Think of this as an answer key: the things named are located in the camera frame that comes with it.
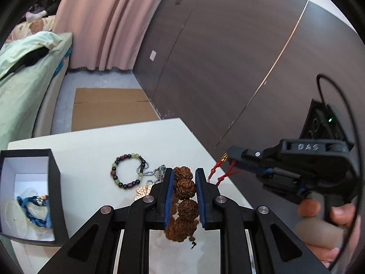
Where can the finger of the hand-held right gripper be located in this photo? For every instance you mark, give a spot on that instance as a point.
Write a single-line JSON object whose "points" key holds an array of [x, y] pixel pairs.
{"points": [[242, 155]]}

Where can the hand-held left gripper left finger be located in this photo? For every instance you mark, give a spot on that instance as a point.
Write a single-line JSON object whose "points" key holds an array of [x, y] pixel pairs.
{"points": [[170, 194]]}

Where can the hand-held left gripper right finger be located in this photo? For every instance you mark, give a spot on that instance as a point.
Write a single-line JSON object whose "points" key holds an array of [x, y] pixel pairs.
{"points": [[199, 197]]}

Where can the gold pendant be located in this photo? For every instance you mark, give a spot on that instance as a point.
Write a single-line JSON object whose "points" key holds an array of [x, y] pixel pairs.
{"points": [[141, 191]]}

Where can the black jewelry box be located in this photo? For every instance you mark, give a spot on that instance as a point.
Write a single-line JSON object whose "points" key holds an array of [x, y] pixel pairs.
{"points": [[55, 194]]}

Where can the person's right hand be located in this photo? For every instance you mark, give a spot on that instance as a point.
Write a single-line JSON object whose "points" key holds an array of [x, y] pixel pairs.
{"points": [[343, 217]]}

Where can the brown cardboard sheet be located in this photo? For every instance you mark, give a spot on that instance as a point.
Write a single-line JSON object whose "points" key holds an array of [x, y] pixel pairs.
{"points": [[108, 108]]}

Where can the pale jade bangle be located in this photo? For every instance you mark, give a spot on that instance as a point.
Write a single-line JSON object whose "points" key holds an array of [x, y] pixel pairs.
{"points": [[11, 208]]}

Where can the bed with green sheet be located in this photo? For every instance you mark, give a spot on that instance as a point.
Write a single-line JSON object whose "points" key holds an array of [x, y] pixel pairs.
{"points": [[25, 105]]}

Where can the pink curtain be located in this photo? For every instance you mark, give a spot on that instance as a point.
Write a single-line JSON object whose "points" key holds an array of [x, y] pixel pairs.
{"points": [[114, 20]]}

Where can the black garment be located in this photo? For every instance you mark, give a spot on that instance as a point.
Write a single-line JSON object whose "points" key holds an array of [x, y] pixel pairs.
{"points": [[31, 58]]}

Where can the light green duvet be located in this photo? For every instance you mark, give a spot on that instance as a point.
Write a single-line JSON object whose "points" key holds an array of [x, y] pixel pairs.
{"points": [[28, 42]]}

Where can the patterned pillow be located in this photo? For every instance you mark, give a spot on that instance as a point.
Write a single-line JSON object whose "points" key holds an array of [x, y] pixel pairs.
{"points": [[34, 27]]}

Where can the white sock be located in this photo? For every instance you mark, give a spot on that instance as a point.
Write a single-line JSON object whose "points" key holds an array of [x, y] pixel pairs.
{"points": [[35, 14]]}

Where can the hanging dark clothes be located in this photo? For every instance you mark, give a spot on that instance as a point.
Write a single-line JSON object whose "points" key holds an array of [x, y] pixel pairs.
{"points": [[52, 0]]}

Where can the white wall switch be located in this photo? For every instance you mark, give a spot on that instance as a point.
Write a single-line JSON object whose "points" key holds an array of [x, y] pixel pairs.
{"points": [[153, 55]]}

